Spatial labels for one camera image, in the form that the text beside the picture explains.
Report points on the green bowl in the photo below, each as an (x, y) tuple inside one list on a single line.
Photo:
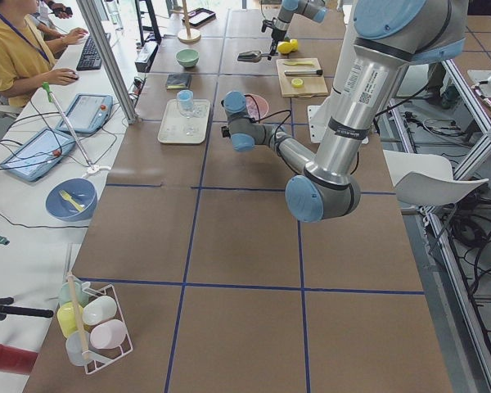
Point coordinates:
[(187, 58)]

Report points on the near teach pendant tablet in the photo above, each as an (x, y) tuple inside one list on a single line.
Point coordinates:
[(39, 154)]

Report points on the blue bowl with fork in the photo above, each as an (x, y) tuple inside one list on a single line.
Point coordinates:
[(73, 200)]

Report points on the person in yellow shirt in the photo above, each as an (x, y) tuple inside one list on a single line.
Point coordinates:
[(26, 59)]

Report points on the yellow lemon lower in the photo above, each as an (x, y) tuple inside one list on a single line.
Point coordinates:
[(284, 48)]

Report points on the teach pendant tablet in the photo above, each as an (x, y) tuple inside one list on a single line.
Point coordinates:
[(39, 154), (88, 112)]

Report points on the cream bear tray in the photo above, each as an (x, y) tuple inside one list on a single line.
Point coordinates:
[(177, 128)]

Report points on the steel muddler black cap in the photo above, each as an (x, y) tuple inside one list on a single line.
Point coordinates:
[(303, 73)]

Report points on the yellow plastic knife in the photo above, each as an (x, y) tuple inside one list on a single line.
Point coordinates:
[(298, 63)]

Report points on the bamboo cutting board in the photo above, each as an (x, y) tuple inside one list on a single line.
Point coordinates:
[(313, 86)]

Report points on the black keyboard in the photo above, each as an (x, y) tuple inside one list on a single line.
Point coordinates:
[(90, 58)]

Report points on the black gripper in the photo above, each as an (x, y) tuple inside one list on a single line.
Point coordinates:
[(277, 34), (225, 132)]

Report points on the aluminium frame post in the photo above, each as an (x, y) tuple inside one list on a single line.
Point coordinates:
[(93, 21)]

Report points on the white chair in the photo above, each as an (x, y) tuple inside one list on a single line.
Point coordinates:
[(426, 179)]

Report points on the lemon half slice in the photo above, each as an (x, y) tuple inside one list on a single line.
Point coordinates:
[(297, 83)]

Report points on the pink bowl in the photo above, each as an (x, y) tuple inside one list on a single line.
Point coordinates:
[(263, 104)]

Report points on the red cylinder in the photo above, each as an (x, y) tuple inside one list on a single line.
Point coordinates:
[(16, 360)]

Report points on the far teach pendant tablet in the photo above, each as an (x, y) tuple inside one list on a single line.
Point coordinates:
[(88, 112)]

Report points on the yellow lemon upper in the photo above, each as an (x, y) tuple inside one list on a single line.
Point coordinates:
[(294, 44)]

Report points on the clear rod white stand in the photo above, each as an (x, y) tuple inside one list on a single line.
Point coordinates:
[(92, 167)]

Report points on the steel ice scoop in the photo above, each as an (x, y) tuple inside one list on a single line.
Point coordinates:
[(251, 56)]

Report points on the clear wine glass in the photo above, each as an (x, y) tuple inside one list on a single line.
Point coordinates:
[(190, 128)]

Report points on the pile of clear ice cubes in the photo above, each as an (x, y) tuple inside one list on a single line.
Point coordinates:
[(252, 107)]

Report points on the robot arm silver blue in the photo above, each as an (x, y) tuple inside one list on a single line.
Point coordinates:
[(389, 36), (313, 10)]

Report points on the white wire cup rack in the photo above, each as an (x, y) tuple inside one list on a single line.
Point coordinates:
[(93, 325)]

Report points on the yellow lemon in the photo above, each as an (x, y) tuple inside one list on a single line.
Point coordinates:
[(284, 48), (294, 44)]

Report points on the small blue cup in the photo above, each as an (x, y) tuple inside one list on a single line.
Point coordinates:
[(185, 100)]

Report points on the wooden stand round base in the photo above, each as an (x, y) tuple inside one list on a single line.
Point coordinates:
[(187, 34)]

